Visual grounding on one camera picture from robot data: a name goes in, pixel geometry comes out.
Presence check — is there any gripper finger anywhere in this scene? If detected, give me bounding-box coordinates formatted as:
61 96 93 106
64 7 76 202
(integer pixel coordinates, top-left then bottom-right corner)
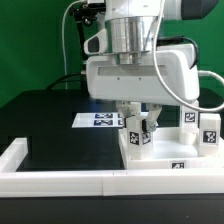
116 101 132 118
142 104 162 132

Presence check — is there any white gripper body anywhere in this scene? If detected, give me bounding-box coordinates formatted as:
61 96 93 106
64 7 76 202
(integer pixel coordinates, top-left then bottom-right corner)
84 29 200 105

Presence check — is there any white square table top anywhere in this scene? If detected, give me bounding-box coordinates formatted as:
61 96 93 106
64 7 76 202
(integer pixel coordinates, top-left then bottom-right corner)
119 127 224 170

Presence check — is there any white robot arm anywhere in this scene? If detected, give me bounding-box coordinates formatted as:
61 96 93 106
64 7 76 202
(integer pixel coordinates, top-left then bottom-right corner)
84 0 219 132

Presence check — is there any white sheet with tags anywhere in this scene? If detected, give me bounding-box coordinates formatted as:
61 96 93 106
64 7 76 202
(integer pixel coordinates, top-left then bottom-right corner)
72 112 123 128

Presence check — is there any white U-shaped obstacle fence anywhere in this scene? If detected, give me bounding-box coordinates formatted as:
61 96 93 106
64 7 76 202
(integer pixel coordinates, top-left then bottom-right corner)
0 138 224 197

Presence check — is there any black cable bundle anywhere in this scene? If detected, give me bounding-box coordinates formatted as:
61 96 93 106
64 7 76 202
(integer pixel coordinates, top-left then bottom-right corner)
45 71 88 92

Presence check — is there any white cable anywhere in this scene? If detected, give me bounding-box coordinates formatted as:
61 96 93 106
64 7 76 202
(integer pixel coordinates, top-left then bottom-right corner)
61 0 88 90

